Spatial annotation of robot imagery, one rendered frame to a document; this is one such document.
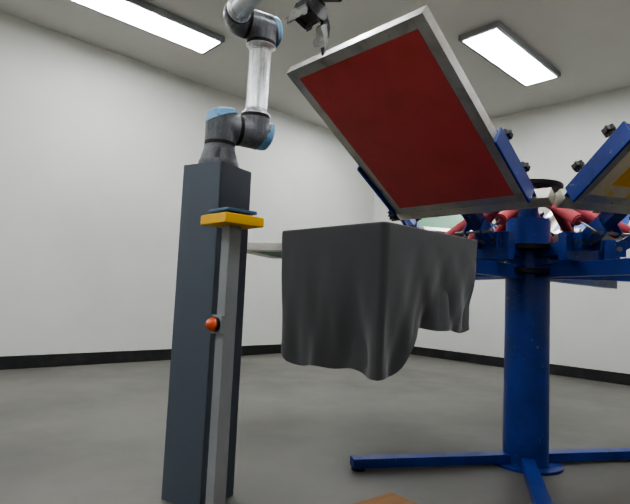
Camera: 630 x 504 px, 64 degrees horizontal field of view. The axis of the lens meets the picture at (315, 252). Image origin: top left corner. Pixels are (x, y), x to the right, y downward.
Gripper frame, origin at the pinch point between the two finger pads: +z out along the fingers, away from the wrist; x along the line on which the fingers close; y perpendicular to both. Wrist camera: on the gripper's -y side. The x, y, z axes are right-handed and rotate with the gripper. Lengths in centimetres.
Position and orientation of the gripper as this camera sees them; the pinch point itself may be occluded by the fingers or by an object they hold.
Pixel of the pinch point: (307, 39)
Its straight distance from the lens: 161.8
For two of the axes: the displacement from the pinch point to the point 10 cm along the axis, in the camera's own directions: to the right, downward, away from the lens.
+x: -6.8, -3.8, -6.3
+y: -6.8, 0.3, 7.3
